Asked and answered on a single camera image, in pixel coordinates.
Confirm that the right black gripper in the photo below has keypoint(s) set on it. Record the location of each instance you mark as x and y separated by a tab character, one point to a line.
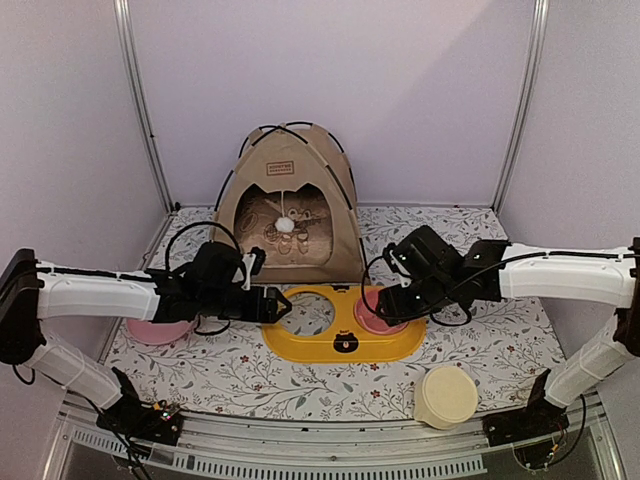
390	299

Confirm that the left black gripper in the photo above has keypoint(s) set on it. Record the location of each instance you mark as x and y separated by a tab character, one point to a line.
270	305

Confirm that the pink footed pet bowl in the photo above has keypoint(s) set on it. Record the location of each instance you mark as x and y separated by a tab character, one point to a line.
372	323

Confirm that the yellow double bowl holder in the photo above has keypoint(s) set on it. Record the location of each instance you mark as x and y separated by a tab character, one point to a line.
321	328

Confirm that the white pet cushion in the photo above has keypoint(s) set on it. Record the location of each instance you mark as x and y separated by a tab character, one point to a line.
292	227

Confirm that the cream footed pet bowl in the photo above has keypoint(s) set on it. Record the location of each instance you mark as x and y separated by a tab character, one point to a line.
445	398

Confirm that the beige fabric pet tent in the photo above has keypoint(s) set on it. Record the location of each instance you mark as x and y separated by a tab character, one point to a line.
290	215

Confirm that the black tent pole long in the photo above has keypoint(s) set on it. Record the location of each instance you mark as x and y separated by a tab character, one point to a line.
277	157

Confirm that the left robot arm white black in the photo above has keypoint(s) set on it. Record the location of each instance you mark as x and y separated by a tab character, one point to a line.
216	283

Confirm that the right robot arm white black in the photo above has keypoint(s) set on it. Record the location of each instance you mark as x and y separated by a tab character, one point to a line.
434	275

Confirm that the floral patterned table mat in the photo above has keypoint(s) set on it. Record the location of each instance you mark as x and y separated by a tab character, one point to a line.
502	349

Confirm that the pink round plate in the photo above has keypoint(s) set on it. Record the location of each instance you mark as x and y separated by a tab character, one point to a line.
157	334

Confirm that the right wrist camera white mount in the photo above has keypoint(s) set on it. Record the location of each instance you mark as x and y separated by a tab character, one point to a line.
395	263

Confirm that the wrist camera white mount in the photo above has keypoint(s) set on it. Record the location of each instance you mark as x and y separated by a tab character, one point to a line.
395	263
252	265

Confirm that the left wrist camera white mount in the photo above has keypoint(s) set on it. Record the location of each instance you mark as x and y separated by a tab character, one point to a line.
252	265

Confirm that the front aluminium rail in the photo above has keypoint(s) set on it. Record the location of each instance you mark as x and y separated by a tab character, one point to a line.
224	447

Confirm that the left aluminium frame post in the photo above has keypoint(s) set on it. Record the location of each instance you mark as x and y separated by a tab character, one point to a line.
125	31

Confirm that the aluminium frame post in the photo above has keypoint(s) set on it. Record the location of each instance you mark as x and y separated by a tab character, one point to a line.
125	31
532	65

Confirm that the right aluminium frame post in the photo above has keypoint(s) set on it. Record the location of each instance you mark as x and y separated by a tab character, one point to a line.
532	65

